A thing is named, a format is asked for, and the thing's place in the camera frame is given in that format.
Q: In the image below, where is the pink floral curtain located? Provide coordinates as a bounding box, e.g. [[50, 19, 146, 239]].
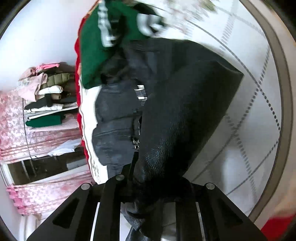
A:
[[1, 90, 95, 215]]

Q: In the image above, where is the red floral blanket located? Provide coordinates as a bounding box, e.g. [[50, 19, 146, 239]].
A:
[[74, 14, 91, 170]]

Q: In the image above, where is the pile of folded clothes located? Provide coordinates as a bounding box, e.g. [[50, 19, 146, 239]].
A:
[[17, 63, 79, 128]]

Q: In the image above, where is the black leather jacket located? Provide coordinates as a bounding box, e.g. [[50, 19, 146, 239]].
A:
[[92, 38, 244, 240]]

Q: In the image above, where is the white floral quilted mat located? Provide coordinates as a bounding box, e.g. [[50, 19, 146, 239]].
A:
[[78, 0, 296, 241]]

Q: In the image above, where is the folded green striped garment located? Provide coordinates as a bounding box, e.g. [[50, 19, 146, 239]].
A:
[[79, 1, 165, 89]]

